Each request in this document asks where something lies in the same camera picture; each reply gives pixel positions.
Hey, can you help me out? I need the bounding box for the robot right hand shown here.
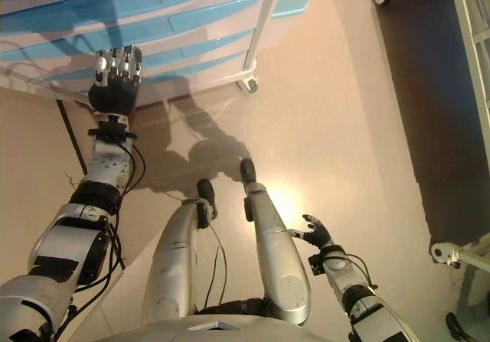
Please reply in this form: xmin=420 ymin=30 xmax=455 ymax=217
xmin=287 ymin=213 xmax=331 ymax=249

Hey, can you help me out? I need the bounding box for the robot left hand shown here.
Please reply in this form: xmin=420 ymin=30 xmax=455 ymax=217
xmin=87 ymin=44 xmax=143 ymax=114

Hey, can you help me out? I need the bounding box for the blue front cart drawer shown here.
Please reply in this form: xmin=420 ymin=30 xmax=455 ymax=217
xmin=0 ymin=28 xmax=256 ymax=67

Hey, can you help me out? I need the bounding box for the silver robot right leg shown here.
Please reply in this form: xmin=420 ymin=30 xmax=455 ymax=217
xmin=239 ymin=158 xmax=312 ymax=326

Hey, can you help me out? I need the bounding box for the silver robot leg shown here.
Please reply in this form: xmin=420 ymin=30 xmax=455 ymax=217
xmin=239 ymin=158 xmax=312 ymax=326
xmin=141 ymin=178 xmax=219 ymax=320

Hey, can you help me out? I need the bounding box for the silver robot left leg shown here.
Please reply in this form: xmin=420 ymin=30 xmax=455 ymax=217
xmin=141 ymin=178 xmax=219 ymax=320

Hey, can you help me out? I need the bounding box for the grey robot torso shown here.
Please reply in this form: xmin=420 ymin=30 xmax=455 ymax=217
xmin=91 ymin=298 xmax=307 ymax=342

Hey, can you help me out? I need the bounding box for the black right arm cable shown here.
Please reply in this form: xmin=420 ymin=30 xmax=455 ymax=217
xmin=332 ymin=252 xmax=379 ymax=292

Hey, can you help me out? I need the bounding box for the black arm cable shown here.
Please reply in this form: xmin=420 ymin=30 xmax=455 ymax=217
xmin=332 ymin=252 xmax=379 ymax=292
xmin=72 ymin=142 xmax=147 ymax=293

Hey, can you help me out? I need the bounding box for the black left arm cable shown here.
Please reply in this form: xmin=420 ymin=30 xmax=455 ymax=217
xmin=72 ymin=142 xmax=147 ymax=293

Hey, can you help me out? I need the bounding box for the white hospital bed frame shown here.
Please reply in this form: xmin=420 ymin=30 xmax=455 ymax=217
xmin=446 ymin=0 xmax=490 ymax=320

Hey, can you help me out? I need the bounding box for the white bed side rail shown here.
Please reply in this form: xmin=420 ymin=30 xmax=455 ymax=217
xmin=447 ymin=0 xmax=490 ymax=123

